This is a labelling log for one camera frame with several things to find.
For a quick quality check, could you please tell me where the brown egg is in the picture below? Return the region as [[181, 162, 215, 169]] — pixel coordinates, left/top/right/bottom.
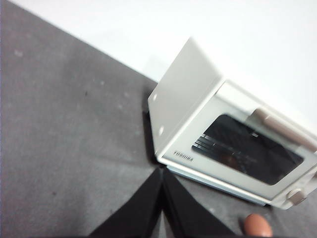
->
[[243, 214, 273, 238]]

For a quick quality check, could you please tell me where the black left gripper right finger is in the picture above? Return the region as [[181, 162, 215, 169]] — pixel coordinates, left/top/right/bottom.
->
[[162, 169, 239, 238]]

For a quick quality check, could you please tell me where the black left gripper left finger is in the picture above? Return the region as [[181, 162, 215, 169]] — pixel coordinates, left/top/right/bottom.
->
[[88, 168, 164, 238]]

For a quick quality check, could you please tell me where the white Toshiba toaster oven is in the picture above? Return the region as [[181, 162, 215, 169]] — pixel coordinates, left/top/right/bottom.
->
[[147, 37, 317, 211]]

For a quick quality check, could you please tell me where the silver oven crumb tray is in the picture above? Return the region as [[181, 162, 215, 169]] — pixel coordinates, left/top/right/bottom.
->
[[165, 165, 269, 207]]

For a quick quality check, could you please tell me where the oven door with beige handle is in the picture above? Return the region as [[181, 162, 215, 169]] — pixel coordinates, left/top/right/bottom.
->
[[158, 83, 317, 201]]

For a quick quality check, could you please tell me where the metal wire oven rack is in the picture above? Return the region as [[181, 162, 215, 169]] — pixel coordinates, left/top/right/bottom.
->
[[194, 133, 218, 151]]

